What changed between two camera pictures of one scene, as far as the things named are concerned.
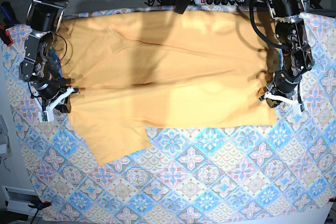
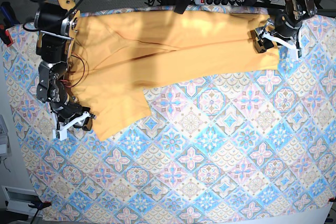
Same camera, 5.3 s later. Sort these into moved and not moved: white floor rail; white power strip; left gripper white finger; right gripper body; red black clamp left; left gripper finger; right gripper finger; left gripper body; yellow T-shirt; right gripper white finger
Moved: right gripper body; yellow T-shirt; right gripper white finger; left gripper white finger; left gripper body; left gripper finger; right gripper finger
Not moved: white floor rail; white power strip; red black clamp left
